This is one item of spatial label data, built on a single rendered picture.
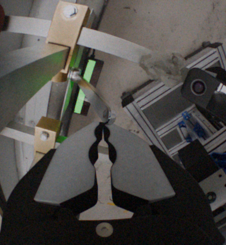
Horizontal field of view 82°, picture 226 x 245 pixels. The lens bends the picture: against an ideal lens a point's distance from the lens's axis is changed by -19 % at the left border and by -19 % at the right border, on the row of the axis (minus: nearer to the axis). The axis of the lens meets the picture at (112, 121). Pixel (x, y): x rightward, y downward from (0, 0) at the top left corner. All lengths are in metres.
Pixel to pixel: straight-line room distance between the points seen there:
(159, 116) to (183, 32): 0.67
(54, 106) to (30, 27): 0.27
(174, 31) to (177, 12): 0.16
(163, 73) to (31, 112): 0.49
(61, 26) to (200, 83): 0.21
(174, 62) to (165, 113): 0.85
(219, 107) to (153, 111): 0.88
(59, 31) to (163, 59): 0.17
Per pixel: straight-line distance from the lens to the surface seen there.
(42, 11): 0.55
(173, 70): 0.28
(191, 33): 1.30
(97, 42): 0.26
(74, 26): 0.25
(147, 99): 1.00
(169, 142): 1.27
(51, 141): 0.36
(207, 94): 0.21
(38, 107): 0.60
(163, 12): 1.22
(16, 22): 0.30
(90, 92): 0.16
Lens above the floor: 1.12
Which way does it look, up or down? 60 degrees down
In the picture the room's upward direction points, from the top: 173 degrees clockwise
